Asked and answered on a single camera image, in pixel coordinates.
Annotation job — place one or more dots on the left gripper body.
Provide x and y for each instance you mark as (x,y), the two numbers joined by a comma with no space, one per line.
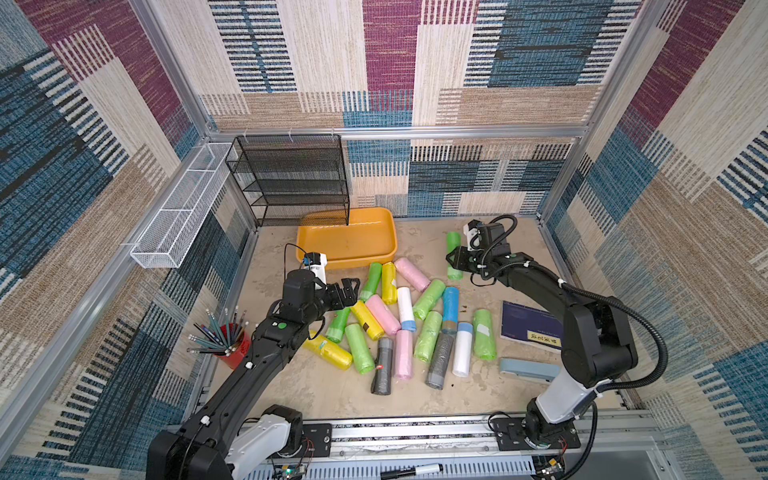
(333,298)

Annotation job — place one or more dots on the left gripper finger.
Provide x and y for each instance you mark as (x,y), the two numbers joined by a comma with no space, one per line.
(349,295)
(352,284)

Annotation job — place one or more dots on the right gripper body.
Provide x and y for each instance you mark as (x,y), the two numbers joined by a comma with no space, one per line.
(462,258)

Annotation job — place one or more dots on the thin dark green roll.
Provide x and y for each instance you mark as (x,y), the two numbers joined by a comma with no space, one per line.
(453,241)

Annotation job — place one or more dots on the large yellow bag roll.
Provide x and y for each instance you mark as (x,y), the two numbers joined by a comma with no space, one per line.
(329,351)

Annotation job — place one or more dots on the light green roll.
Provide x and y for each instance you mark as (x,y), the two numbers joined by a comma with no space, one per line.
(484,346)
(427,338)
(428,299)

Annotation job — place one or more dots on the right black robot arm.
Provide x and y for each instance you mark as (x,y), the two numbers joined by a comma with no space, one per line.
(597,343)

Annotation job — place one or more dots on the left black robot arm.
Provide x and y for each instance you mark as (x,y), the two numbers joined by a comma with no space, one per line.
(209,445)

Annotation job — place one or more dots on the small yellow roll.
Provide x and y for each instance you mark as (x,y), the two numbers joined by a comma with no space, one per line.
(367,321)

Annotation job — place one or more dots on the dark green roll left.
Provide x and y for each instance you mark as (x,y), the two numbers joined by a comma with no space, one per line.
(336,330)

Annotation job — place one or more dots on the yellow roll near box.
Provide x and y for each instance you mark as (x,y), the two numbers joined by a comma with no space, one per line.
(388,284)

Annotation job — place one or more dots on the pink roll centre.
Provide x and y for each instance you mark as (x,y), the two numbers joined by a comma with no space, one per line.
(383,315)

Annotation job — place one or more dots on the yellow plastic storage box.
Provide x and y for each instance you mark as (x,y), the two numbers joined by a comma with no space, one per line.
(350,239)

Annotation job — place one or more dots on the pink roll near box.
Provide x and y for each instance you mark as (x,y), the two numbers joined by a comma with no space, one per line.
(412,274)

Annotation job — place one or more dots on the white roll blue end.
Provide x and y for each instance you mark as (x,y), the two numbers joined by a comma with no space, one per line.
(405,307)

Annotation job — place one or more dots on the pink roll lower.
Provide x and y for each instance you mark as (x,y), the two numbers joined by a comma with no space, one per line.
(403,367)

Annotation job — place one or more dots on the dark grey roll left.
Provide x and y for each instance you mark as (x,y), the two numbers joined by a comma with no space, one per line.
(382,381)

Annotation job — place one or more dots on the white roll lower right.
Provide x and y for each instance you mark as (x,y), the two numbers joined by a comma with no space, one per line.
(462,350)

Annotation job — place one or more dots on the grey roll right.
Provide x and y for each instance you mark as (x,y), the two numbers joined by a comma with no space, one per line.
(440,361)

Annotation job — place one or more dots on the dark blue notebook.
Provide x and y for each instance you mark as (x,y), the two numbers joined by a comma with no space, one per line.
(530,326)

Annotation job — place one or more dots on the red pencil cup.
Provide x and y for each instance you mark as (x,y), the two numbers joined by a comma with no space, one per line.
(224,338)

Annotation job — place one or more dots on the black mesh shelf rack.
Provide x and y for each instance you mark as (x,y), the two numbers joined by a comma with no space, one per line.
(292,180)

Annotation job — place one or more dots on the light blue stapler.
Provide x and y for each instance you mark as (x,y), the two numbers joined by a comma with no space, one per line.
(539,372)

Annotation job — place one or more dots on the black marker pen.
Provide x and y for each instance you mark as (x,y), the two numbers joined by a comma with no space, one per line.
(411,471)

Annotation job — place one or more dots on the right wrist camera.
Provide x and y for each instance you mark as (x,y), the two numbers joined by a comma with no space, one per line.
(480,235)

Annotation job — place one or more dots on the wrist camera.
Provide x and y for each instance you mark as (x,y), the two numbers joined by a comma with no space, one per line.
(480,235)
(316,263)

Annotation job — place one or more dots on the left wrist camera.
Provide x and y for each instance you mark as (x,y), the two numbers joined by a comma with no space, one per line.
(316,263)

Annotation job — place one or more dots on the white wire wall basket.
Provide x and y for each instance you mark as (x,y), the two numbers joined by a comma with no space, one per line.
(172,230)

